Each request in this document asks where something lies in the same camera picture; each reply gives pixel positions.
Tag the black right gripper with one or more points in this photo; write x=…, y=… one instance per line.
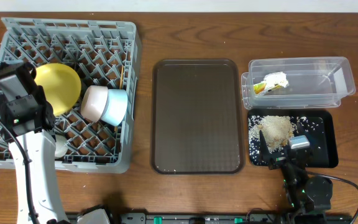
x=282, y=157

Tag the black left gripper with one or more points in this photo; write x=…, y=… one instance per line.
x=38, y=94

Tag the cooked rice pile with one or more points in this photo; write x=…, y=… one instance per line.
x=277, y=130

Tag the yellow round plate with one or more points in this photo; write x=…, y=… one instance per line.
x=61, y=84

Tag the white cup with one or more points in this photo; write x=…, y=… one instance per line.
x=61, y=148

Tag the pink white bowl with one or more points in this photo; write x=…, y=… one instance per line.
x=94, y=102

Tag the colourful snack wrapper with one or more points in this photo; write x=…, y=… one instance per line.
x=263, y=88

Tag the light blue bowl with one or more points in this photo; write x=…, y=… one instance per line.
x=115, y=108

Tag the white tissue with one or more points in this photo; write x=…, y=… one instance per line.
x=276, y=80

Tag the wooden chopstick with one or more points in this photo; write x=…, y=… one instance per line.
x=121, y=77

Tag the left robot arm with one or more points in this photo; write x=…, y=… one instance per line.
x=33, y=153

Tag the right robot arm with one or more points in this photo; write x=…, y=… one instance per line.
x=309, y=196

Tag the black waste tray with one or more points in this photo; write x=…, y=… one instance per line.
x=319, y=129

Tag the clear plastic waste bin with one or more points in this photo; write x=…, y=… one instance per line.
x=313, y=82

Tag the grey plastic dish rack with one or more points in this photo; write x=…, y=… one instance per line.
x=96, y=50

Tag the dark brown serving tray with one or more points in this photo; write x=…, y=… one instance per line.
x=197, y=123

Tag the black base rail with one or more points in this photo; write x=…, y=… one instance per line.
x=256, y=215

